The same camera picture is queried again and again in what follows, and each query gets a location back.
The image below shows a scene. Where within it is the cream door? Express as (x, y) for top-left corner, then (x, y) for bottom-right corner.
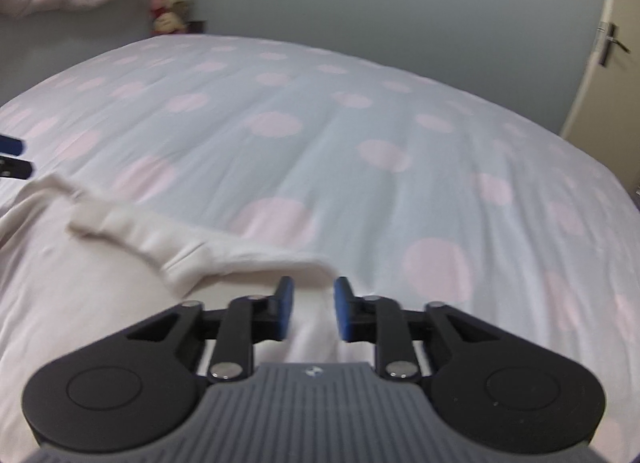
(560, 0), (640, 194)

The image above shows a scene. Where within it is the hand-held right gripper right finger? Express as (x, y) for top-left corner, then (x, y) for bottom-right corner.
(333, 276), (501, 384)

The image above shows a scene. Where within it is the white long-sleeved top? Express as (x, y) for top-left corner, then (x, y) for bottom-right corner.
(0, 173), (373, 463)

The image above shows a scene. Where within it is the metal door handle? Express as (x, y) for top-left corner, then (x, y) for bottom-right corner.
(597, 22), (631, 68)

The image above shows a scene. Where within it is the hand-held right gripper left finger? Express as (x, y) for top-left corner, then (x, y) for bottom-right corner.
(127, 276), (296, 384)

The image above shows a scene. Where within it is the pink-dotted light blue bed cover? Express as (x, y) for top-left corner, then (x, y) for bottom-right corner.
(0, 33), (640, 463)

